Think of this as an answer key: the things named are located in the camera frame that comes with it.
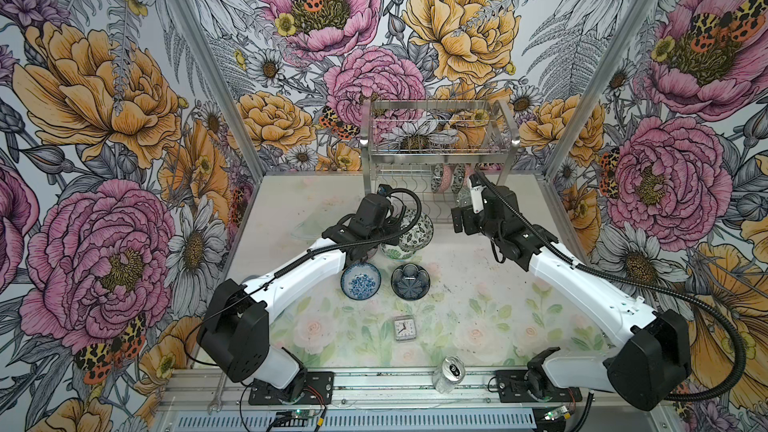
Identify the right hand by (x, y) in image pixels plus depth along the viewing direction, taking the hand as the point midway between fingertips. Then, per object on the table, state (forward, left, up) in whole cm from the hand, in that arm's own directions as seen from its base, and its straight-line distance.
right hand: (470, 214), depth 82 cm
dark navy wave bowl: (-9, +16, -20) cm, 28 cm away
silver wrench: (-38, +64, -21) cm, 77 cm away
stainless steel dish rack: (+42, +6, -12) cm, 44 cm away
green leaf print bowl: (+1, +20, -21) cm, 29 cm away
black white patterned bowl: (-2, +14, -7) cm, 16 cm away
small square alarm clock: (-23, +18, -20) cm, 35 cm away
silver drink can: (-36, +10, -8) cm, 38 cm away
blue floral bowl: (-9, +31, -20) cm, 38 cm away
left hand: (-1, +21, -4) cm, 21 cm away
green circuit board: (-41, +43, -21) cm, 64 cm away
